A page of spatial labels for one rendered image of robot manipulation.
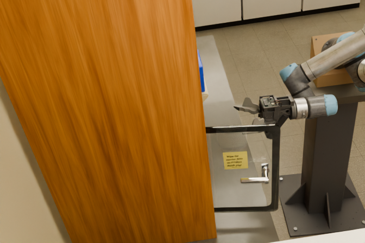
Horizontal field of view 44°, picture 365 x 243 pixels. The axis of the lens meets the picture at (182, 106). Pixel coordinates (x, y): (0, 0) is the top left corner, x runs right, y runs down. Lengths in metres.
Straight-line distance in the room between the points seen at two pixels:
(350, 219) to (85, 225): 1.80
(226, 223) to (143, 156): 0.50
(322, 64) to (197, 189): 0.66
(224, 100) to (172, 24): 1.17
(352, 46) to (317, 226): 1.43
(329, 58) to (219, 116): 0.64
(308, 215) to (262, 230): 1.26
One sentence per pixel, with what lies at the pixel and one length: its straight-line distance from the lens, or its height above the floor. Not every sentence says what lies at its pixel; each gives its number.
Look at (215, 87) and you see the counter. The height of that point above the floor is 0.94.
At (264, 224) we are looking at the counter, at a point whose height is 0.94.
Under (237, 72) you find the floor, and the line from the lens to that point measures 4.09.
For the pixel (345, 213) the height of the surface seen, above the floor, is 0.02.
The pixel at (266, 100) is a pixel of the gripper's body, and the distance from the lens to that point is 1.61.
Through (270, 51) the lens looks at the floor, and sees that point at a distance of 4.38.
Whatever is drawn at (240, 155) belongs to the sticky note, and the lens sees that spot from 1.46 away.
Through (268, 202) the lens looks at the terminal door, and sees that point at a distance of 1.63.
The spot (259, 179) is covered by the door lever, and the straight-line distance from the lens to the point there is 1.47.
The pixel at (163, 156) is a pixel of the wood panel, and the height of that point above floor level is 1.37.
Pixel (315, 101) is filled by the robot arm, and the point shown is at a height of 1.29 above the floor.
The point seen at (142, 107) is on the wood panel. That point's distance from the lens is 1.22.
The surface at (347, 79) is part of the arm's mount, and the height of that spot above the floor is 0.97.
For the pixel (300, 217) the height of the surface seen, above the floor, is 0.01.
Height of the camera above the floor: 2.29
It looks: 38 degrees down
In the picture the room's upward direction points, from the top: 8 degrees counter-clockwise
